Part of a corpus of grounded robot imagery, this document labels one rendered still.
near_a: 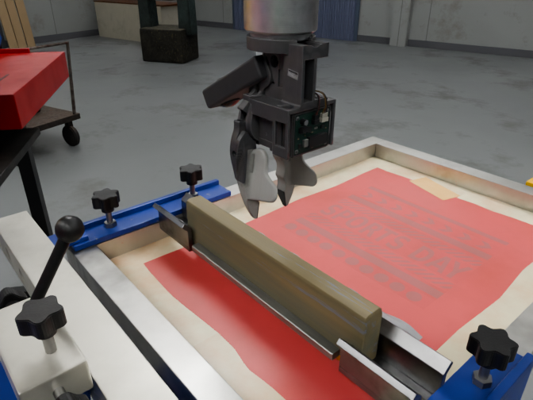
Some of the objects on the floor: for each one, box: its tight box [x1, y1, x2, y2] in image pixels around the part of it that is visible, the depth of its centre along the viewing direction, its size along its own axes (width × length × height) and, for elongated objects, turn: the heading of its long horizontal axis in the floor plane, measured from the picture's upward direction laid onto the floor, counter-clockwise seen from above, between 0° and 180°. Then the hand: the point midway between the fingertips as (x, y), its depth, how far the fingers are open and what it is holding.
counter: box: [94, 0, 178, 42], centre depth 923 cm, size 65×203×69 cm, turn 54°
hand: (266, 200), depth 58 cm, fingers open, 4 cm apart
